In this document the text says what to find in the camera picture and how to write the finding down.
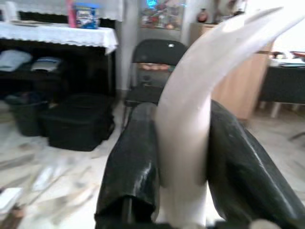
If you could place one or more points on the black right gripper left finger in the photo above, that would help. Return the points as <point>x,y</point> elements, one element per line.
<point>128,167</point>

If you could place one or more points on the light wood low cabinet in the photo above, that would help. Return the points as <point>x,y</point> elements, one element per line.
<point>238,83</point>

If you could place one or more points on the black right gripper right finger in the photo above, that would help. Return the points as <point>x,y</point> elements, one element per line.
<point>243,179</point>

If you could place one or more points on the black table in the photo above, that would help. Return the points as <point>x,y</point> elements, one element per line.
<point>283,83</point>

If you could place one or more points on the large black case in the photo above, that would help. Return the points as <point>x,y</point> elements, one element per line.
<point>78,126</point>

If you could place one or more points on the colourful poster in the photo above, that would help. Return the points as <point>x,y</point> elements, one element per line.
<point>162,16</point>

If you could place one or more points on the small dark vase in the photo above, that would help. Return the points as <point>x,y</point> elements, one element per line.
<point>203,16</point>

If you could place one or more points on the blue printed box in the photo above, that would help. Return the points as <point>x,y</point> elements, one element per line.
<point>87,16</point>

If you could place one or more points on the black folding chair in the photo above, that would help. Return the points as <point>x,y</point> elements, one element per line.
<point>155,52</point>

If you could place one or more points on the white folded item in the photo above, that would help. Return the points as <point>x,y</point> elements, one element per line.
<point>45,64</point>

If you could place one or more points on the pink bottle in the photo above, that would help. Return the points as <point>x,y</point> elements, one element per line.
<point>71,14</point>

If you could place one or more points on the grey folded cloth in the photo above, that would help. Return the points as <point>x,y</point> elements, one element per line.
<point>14,59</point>

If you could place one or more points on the black plastic bin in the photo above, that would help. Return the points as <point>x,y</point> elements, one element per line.
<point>26,119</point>

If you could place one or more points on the table with white lace cloth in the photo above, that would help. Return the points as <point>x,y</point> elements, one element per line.
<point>59,34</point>

